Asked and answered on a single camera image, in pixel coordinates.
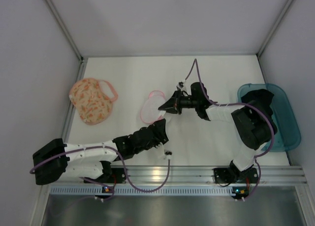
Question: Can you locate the white mesh laundry bag pink trim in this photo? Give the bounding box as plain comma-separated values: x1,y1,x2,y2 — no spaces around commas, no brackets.
140,90,171,125

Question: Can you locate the orange patterned bra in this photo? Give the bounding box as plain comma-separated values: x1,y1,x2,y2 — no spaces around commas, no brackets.
69,78,118,125

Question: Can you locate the black garment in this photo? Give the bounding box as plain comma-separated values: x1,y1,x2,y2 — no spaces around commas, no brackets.
241,89,274,116

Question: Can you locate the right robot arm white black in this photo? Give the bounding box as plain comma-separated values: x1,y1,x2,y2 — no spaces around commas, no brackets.
158,82,278,172

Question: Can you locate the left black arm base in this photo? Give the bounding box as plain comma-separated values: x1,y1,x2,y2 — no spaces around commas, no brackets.
91,167,126,184

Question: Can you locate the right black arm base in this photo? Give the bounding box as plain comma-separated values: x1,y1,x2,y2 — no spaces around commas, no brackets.
214,167,258,186

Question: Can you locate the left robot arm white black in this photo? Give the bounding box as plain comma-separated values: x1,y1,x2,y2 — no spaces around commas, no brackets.
30,119,169,185

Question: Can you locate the teal plastic basin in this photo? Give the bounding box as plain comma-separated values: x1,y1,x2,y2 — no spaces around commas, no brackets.
237,83,301,152

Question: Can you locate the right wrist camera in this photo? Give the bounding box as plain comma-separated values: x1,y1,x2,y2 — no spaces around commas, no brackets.
176,81,187,91

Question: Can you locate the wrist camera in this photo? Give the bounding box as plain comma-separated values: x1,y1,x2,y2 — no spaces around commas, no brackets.
158,149,173,160
176,81,187,91

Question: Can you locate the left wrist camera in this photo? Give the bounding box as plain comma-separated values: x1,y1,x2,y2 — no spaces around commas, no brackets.
158,149,173,160

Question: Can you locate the aluminium front rail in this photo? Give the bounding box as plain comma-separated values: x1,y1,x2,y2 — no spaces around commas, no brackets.
112,166,307,186

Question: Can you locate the left aluminium frame post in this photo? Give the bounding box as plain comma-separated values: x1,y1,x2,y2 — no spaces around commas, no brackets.
36,0,86,62

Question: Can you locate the aluminium frame post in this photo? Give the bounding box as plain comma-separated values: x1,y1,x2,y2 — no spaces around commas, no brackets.
256,0,296,60
36,0,86,62

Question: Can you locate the slotted white cable duct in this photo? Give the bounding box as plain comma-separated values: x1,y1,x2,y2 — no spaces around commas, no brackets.
50,185,248,196

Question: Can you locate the right aluminium frame post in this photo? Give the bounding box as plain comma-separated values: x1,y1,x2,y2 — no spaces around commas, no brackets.
256,0,296,60

